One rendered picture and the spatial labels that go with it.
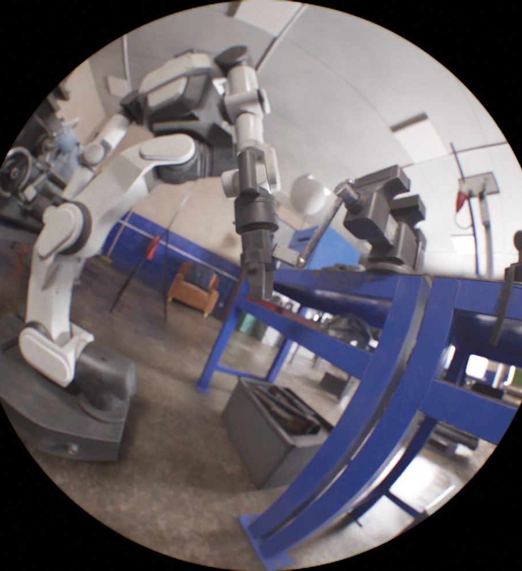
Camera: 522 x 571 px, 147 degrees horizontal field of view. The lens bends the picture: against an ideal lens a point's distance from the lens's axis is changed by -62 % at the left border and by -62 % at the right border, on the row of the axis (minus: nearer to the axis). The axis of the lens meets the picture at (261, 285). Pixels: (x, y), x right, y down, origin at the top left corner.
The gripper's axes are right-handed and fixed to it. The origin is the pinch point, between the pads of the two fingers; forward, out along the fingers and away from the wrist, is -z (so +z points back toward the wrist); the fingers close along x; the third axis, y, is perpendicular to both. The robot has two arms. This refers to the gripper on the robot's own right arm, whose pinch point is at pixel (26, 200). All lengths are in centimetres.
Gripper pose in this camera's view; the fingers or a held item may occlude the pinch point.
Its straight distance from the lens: 103.1
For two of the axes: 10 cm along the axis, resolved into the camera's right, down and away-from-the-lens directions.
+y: -5.3, 3.2, 7.9
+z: 8.2, 4.2, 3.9
